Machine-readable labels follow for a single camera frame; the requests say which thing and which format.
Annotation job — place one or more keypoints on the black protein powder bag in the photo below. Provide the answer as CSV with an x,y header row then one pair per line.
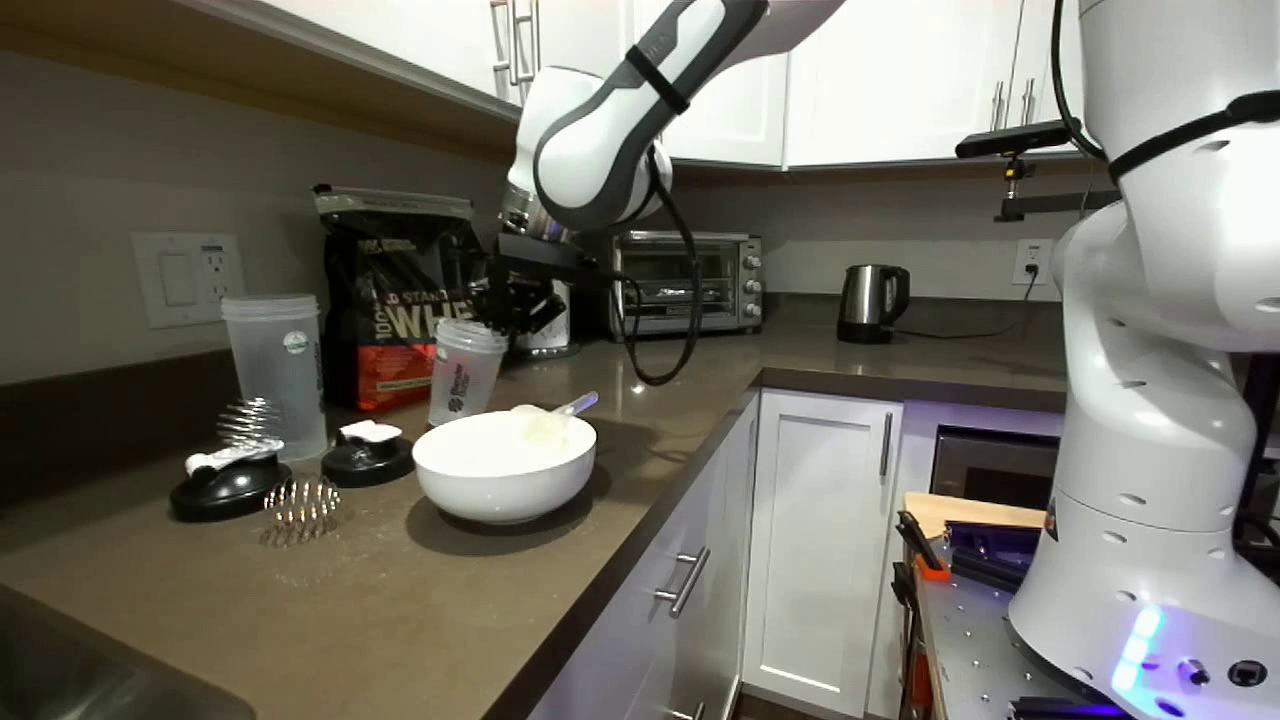
x,y
394,302

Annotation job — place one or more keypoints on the small white wall outlet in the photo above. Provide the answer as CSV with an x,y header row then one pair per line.
x,y
1033,261

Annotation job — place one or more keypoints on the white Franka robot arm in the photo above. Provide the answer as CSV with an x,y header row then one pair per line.
x,y
1162,334

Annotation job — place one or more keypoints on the orange black clamp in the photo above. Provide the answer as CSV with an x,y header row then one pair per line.
x,y
920,545

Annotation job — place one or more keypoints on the white wall outlet plate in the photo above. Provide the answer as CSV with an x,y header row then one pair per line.
x,y
186,276

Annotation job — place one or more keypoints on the black camera on stand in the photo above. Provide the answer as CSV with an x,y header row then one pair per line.
x,y
1023,140

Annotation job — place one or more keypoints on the steel electric kettle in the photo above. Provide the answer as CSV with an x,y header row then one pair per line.
x,y
868,302

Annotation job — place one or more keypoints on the black lid with spring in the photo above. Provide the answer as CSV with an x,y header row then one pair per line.
x,y
229,482

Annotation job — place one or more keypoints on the tall translucent shaker cup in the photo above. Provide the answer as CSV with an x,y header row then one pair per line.
x,y
279,365

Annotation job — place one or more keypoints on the wooden board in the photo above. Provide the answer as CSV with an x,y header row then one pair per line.
x,y
975,508

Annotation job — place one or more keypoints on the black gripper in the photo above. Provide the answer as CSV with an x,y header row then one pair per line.
x,y
537,252

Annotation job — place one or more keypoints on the white upper cabinets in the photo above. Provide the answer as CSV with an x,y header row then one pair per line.
x,y
864,81

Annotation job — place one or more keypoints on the grey drawer front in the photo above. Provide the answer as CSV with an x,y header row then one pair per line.
x,y
667,584

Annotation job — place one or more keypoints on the black lid with white cap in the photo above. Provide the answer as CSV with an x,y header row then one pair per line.
x,y
367,448

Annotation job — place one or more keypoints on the silver toaster oven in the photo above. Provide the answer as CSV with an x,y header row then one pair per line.
x,y
715,283

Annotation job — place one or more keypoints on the white lower cabinet door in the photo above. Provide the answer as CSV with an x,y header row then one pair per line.
x,y
823,545

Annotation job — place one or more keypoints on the white ceramic bowl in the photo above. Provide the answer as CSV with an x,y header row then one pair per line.
x,y
504,467

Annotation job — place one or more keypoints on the steel sink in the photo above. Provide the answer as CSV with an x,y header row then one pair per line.
x,y
82,667

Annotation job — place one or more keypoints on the small translucent shaker cup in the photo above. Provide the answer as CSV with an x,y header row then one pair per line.
x,y
464,372

